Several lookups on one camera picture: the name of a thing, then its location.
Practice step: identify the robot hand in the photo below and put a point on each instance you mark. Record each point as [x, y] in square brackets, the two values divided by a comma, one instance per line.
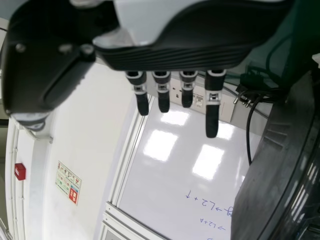
[187, 32]

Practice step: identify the black oven with glass door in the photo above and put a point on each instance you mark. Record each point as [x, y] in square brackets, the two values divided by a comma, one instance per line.
[275, 175]

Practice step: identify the white socket strip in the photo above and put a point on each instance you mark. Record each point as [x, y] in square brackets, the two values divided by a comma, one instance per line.
[226, 107]

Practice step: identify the white glossy whiteboard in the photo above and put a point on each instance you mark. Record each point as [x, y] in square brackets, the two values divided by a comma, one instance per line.
[175, 175]

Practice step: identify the white safety sign poster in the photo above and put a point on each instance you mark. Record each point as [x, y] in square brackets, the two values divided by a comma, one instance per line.
[68, 183]

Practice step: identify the red wall alarm box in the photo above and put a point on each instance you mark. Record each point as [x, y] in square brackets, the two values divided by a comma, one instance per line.
[20, 171]

